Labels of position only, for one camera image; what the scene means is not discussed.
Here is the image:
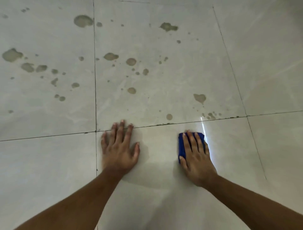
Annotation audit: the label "person's left hand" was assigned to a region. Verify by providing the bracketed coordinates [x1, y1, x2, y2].
[101, 120, 141, 176]

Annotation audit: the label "person's right hand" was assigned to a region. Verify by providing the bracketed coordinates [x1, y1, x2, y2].
[179, 130, 218, 188]

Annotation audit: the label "person's right forearm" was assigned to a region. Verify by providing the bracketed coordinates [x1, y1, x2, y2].
[204, 174, 303, 230]

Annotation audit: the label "brown liquid spill spots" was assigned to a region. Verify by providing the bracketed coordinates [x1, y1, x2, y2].
[1, 7, 240, 126]

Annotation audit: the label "blue cleaning cloth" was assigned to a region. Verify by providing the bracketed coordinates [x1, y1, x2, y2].
[178, 132, 205, 164]

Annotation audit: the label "person's left forearm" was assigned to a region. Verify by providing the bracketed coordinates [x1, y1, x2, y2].
[14, 168, 124, 230]

